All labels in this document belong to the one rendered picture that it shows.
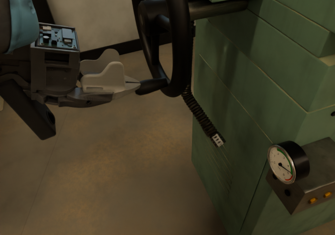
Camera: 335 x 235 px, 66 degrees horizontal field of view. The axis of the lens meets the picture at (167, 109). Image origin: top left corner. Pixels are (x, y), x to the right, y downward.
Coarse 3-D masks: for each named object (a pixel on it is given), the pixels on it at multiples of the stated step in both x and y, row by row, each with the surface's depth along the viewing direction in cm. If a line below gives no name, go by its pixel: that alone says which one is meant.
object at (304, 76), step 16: (224, 16) 58; (240, 16) 52; (256, 16) 47; (224, 32) 59; (240, 32) 53; (256, 32) 48; (272, 32) 44; (240, 48) 55; (256, 48) 49; (272, 48) 45; (288, 48) 41; (304, 48) 38; (256, 64) 51; (272, 64) 46; (288, 64) 42; (304, 64) 39; (320, 64) 36; (288, 80) 43; (304, 80) 40; (320, 80) 37; (304, 96) 40; (320, 96) 39
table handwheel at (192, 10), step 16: (144, 0) 44; (160, 0) 43; (176, 0) 32; (192, 0) 46; (208, 0) 46; (224, 0) 46; (240, 0) 47; (144, 16) 43; (160, 16) 41; (176, 16) 32; (192, 16) 46; (208, 16) 47; (144, 32) 46; (160, 32) 45; (176, 32) 33; (144, 48) 57; (176, 48) 35; (160, 64) 56; (176, 64) 36; (176, 80) 39; (176, 96) 45
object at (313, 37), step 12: (252, 0) 47; (264, 0) 44; (276, 0) 41; (264, 12) 44; (276, 12) 42; (288, 12) 39; (276, 24) 42; (288, 24) 40; (300, 24) 38; (312, 24) 36; (288, 36) 40; (300, 36) 38; (312, 36) 36; (324, 36) 34; (312, 48) 37; (324, 48) 35
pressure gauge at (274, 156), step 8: (280, 144) 40; (288, 144) 39; (296, 144) 39; (272, 152) 42; (280, 152) 40; (288, 152) 38; (296, 152) 38; (304, 152) 38; (272, 160) 42; (280, 160) 40; (288, 160) 38; (296, 160) 38; (304, 160) 38; (272, 168) 43; (280, 168) 41; (288, 168) 39; (296, 168) 37; (304, 168) 38; (280, 176) 41; (288, 176) 39; (296, 176) 38; (304, 176) 38
